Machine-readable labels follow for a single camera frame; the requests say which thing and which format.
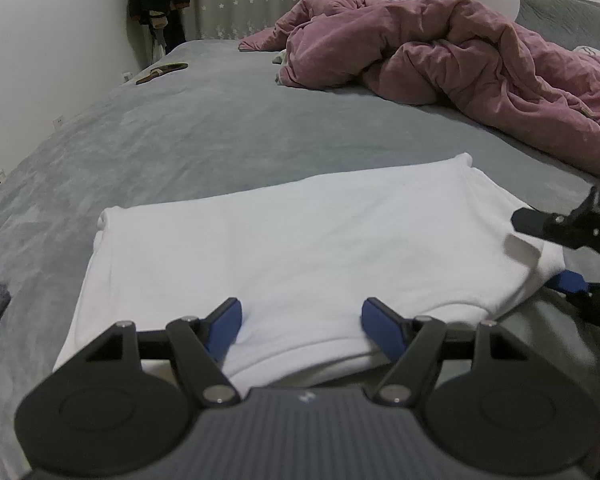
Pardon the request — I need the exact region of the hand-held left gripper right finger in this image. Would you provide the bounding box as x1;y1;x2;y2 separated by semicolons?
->
361;297;531;405

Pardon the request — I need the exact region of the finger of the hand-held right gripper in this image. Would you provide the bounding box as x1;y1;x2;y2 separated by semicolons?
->
545;270;600;333
511;185;600;261

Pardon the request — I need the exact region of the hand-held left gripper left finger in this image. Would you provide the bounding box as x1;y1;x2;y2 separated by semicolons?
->
82;296;243;406

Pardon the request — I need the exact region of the white sweatshirt with orange print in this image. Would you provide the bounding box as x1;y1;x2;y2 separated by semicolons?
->
54;152;566;386

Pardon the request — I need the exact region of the pink quilt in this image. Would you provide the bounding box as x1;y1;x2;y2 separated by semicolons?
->
238;0;600;181

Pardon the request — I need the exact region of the grey bed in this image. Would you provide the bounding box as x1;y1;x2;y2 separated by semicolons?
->
0;37;600;480

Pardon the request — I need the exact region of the grey quilted pillow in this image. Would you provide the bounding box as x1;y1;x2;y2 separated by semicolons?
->
515;0;600;58

